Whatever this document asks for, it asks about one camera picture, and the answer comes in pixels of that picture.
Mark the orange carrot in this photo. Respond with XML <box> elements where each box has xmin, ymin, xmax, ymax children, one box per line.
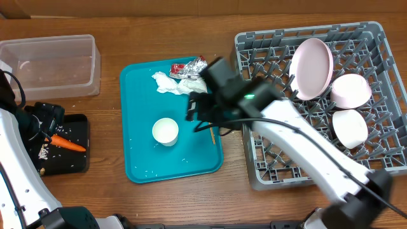
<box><xmin>45</xmin><ymin>135</ymin><xmax>86</xmax><ymax>152</ymax></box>

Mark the white paper cup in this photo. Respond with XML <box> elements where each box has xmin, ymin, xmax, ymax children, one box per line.
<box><xmin>152</xmin><ymin>118</ymin><xmax>179</xmax><ymax>146</ymax></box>

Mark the white round plate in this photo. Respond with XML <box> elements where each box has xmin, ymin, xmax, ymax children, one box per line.
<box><xmin>289</xmin><ymin>38</ymin><xmax>333</xmax><ymax>101</ymax></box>

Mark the white bowl with rice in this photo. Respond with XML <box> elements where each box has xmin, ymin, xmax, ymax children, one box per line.
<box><xmin>330</xmin><ymin>74</ymin><xmax>372</xmax><ymax>109</ymax></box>

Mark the white bowl with peanuts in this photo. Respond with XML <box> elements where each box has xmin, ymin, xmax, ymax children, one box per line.
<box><xmin>332</xmin><ymin>109</ymin><xmax>368</xmax><ymax>149</ymax></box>

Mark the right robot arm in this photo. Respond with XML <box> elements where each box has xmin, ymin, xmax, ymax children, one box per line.
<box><xmin>186</xmin><ymin>57</ymin><xmax>392</xmax><ymax>229</ymax></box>

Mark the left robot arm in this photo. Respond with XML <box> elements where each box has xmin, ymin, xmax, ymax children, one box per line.
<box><xmin>1</xmin><ymin>71</ymin><xmax>132</xmax><ymax>229</ymax></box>

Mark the black rectangular waste tray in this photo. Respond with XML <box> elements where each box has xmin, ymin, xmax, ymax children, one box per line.
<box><xmin>35</xmin><ymin>114</ymin><xmax>90</xmax><ymax>174</ymax></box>

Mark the grey plastic dishwasher rack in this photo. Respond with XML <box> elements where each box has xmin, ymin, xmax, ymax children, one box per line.
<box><xmin>230</xmin><ymin>22</ymin><xmax>406</xmax><ymax>176</ymax></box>

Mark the crumpled silver foil wrapper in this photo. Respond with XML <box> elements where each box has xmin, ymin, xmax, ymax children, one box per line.
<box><xmin>170</xmin><ymin>56</ymin><xmax>207</xmax><ymax>80</ymax></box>

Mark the crumpled white napkin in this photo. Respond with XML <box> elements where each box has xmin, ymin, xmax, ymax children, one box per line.
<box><xmin>151</xmin><ymin>72</ymin><xmax>208</xmax><ymax>95</ymax></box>

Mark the wooden chopstick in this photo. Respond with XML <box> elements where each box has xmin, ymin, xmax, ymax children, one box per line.
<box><xmin>209</xmin><ymin>127</ymin><xmax>216</xmax><ymax>145</ymax></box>

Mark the pile of rice and peanuts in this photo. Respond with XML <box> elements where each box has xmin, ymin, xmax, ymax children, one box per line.
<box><xmin>37</xmin><ymin>125</ymin><xmax>77</xmax><ymax>176</ymax></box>

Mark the teal plastic serving tray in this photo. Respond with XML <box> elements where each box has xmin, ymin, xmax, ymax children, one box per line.
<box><xmin>120</xmin><ymin>57</ymin><xmax>224</xmax><ymax>184</ymax></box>

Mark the clear plastic storage bin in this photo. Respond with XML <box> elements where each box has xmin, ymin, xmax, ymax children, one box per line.
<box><xmin>1</xmin><ymin>34</ymin><xmax>101</xmax><ymax>101</ymax></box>

